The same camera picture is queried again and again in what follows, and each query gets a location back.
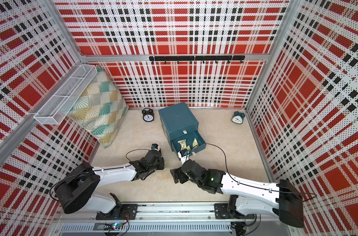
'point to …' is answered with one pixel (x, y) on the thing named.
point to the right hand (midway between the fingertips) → (180, 168)
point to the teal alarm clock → (238, 117)
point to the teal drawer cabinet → (179, 126)
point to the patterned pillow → (101, 110)
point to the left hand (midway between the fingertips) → (165, 160)
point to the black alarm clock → (148, 114)
